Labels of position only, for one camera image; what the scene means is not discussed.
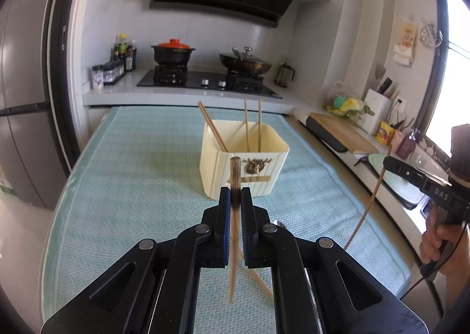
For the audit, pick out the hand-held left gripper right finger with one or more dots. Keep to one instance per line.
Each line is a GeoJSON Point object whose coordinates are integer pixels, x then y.
{"type": "Point", "coordinates": [248, 216]}

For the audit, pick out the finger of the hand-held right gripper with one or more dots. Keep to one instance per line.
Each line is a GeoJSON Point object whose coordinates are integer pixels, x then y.
{"type": "Point", "coordinates": [407, 172]}

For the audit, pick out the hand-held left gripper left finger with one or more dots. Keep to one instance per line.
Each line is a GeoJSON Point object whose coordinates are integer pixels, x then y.
{"type": "Point", "coordinates": [224, 216]}

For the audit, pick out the metal spoon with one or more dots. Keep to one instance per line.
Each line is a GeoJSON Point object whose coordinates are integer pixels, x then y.
{"type": "Point", "coordinates": [281, 223]}

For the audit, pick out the cream ribbed utensil holder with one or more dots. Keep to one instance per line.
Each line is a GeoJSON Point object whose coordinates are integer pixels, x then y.
{"type": "Point", "coordinates": [216, 176]}

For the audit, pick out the person's right hand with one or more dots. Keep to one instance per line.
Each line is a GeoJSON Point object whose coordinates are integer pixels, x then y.
{"type": "Point", "coordinates": [433, 242]}

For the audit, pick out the purple soap dispenser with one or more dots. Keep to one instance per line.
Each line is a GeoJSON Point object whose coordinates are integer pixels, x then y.
{"type": "Point", "coordinates": [405, 148]}

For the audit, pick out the yellow printed box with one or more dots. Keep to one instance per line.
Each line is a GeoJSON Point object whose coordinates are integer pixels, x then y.
{"type": "Point", "coordinates": [385, 133]}

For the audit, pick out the white knife block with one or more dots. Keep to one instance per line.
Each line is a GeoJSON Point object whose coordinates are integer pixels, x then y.
{"type": "Point", "coordinates": [378, 113]}

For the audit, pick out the wooden cutting board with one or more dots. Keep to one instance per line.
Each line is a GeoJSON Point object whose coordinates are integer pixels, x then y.
{"type": "Point", "coordinates": [341, 132]}

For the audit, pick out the plastic bag of fruit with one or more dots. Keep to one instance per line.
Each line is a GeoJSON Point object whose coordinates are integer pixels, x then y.
{"type": "Point", "coordinates": [345, 104]}

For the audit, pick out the black tray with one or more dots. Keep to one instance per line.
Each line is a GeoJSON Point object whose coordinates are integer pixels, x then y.
{"type": "Point", "coordinates": [321, 130]}

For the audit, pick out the light blue table cloth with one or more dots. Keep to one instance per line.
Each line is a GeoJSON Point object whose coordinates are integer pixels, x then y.
{"type": "Point", "coordinates": [128, 190]}

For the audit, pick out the window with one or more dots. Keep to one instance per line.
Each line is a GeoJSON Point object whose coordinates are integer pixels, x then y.
{"type": "Point", "coordinates": [459, 62]}

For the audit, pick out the black gas hob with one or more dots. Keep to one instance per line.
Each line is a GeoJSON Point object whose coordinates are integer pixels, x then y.
{"type": "Point", "coordinates": [198, 80]}

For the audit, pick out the glass French press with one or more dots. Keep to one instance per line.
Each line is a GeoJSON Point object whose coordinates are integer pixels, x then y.
{"type": "Point", "coordinates": [284, 76]}

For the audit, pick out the wok with glass lid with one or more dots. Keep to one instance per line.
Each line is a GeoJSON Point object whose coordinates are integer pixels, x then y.
{"type": "Point", "coordinates": [246, 65]}

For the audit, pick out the black pot with orange lid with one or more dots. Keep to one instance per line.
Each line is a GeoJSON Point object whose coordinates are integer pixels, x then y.
{"type": "Point", "coordinates": [170, 56]}

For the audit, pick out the spice jar rack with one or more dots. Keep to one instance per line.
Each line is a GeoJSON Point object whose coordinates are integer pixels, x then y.
{"type": "Point", "coordinates": [114, 73]}

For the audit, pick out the white labelled jar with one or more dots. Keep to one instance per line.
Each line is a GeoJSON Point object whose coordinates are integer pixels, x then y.
{"type": "Point", "coordinates": [98, 80]}

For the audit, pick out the dark sauce bottles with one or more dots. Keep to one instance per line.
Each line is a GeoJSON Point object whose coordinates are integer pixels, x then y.
{"type": "Point", "coordinates": [120, 49]}

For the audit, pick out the grey refrigerator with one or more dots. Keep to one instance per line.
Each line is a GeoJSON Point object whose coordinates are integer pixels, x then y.
{"type": "Point", "coordinates": [22, 62]}

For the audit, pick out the white wall socket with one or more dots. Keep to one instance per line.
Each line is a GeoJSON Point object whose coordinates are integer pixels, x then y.
{"type": "Point", "coordinates": [401, 105]}

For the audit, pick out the printed wall hanging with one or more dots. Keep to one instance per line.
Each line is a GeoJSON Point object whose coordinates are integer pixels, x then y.
{"type": "Point", "coordinates": [405, 40]}

